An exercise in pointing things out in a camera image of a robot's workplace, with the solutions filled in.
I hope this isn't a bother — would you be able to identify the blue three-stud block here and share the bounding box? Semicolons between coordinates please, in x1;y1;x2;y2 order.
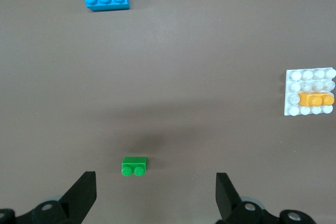
82;0;131;13

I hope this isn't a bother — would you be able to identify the brown table cover sheet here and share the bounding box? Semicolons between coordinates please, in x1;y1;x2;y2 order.
0;0;336;224

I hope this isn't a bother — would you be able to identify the green two-stud block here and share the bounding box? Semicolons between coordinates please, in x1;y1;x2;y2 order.
121;156;148;177

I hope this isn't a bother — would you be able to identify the yellow two-stud block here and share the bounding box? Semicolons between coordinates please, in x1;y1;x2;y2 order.
298;92;335;106

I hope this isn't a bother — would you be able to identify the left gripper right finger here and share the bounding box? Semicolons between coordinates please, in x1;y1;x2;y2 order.
215;172;279;224

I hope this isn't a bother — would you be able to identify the white studded base plate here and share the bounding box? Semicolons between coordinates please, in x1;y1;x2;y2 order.
283;68;336;116

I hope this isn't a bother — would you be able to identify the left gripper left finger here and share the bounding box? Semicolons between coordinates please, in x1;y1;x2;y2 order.
15;170;97;224

